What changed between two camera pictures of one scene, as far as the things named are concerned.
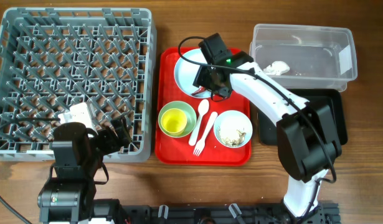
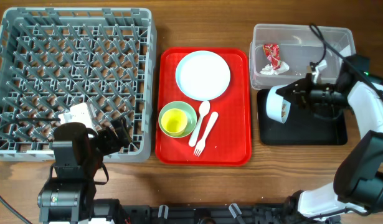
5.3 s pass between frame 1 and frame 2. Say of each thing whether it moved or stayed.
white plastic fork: stayed
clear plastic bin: stayed
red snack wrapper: moved
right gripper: moved
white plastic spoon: stayed
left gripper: stayed
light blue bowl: moved
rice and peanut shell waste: moved
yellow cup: stayed
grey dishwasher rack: stayed
